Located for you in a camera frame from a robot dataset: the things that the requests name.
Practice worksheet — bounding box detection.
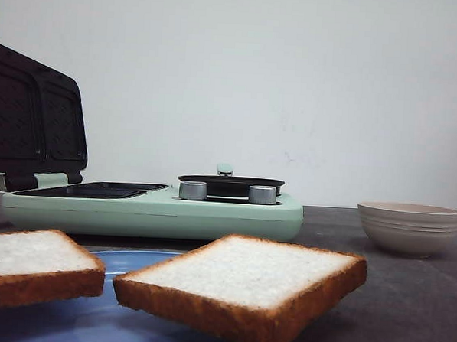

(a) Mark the bread slice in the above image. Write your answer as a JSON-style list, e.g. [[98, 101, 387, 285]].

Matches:
[[0, 229, 106, 308], [113, 234, 367, 342]]

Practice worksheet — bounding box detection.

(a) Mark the beige ribbed bowl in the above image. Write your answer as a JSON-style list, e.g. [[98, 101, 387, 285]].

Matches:
[[357, 201, 457, 257]]

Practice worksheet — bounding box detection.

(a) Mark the breakfast maker hinged lid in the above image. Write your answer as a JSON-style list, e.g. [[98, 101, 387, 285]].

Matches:
[[0, 44, 87, 192]]

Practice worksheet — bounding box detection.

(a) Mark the mint green breakfast maker base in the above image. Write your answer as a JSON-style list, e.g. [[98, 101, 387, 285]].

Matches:
[[2, 182, 303, 242]]

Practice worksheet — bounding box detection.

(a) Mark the black round frying pan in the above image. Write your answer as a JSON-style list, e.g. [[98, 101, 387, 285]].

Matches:
[[178, 163, 286, 198]]

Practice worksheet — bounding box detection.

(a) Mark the right silver control knob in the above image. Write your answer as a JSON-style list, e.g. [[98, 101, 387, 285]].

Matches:
[[249, 185, 277, 205]]

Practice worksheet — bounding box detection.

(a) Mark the silver control knob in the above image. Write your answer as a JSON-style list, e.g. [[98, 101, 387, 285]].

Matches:
[[249, 185, 277, 205], [179, 181, 207, 200]]

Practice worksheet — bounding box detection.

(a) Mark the left silver control knob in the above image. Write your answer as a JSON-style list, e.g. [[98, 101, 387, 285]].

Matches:
[[179, 181, 207, 200]]

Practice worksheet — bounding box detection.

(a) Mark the blue plate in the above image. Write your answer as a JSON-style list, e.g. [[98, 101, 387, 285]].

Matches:
[[0, 250, 228, 342]]

